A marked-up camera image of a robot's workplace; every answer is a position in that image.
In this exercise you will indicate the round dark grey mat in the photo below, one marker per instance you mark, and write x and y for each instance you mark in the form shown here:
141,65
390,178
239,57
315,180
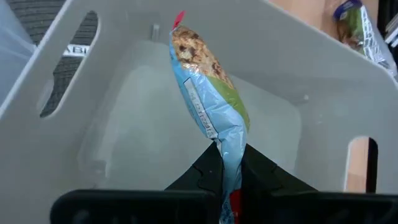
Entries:
37,18

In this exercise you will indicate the dark blue silver granola bar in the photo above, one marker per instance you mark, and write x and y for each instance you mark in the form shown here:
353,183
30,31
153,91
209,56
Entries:
351,28

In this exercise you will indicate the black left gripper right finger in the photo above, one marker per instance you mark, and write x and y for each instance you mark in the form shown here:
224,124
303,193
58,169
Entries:
264,177

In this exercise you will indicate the white printed label sticker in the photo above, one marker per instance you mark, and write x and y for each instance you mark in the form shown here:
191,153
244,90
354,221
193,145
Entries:
76,50

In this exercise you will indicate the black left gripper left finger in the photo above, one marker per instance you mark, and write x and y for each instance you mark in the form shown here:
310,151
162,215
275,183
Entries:
205,174

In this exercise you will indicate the blue green oat granola bar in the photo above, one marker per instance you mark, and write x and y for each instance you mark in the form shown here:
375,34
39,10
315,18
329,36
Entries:
214,112

